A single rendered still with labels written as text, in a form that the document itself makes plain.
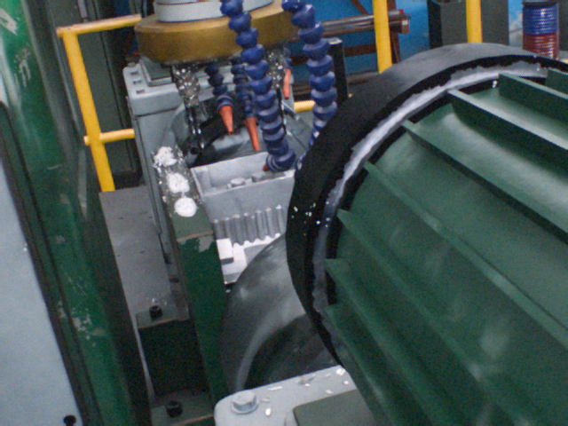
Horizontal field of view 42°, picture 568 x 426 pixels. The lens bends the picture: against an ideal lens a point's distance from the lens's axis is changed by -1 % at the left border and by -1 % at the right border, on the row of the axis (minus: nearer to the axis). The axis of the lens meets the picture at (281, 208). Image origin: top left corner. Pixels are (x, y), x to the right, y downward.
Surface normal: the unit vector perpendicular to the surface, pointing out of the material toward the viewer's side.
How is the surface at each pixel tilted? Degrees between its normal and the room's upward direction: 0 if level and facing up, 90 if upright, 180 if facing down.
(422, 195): 40
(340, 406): 0
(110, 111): 90
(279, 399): 0
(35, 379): 90
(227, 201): 90
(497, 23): 90
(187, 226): 0
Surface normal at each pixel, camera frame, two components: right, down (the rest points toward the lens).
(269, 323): -0.76, -0.51
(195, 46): -0.18, 0.42
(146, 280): -0.15, -0.91
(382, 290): -0.94, -0.14
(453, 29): 0.07, 0.39
